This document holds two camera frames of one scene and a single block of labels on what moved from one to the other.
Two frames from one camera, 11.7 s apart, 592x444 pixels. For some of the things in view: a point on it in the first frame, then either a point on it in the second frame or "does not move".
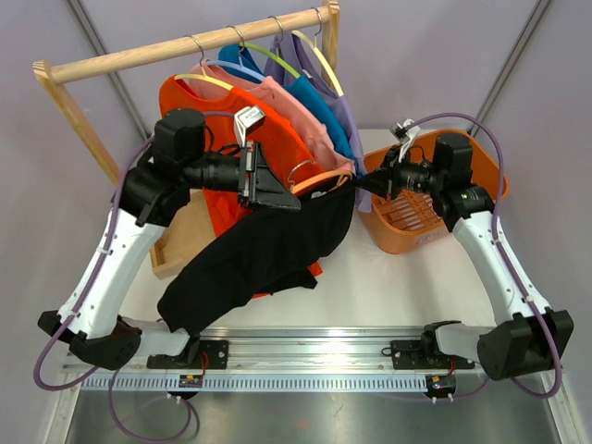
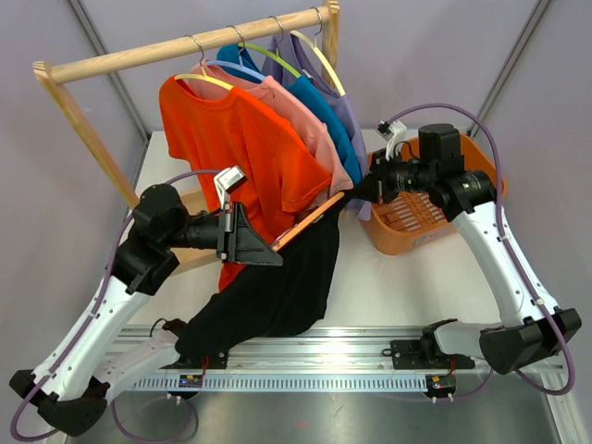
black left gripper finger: x=269 y=191 → x=251 y=247
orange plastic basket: x=414 y=222 does not move
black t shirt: x=258 y=252 → x=265 y=300
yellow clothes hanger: x=203 y=78 does not move
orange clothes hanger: x=314 y=179 → x=306 y=221
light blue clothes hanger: x=239 y=67 does not move
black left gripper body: x=247 y=165 → x=226 y=234
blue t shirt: x=303 y=92 does not move
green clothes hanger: x=276 y=57 does not move
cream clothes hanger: x=319 y=53 does not move
